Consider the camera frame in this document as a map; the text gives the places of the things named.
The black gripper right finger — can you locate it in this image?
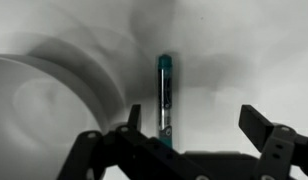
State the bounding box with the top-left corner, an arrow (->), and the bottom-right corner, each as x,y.
238,104 -> 308,180

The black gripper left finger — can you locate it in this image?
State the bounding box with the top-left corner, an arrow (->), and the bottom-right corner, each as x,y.
57,104 -> 208,180

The teal marker pen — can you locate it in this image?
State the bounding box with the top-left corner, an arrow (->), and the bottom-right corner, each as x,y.
156,53 -> 174,149

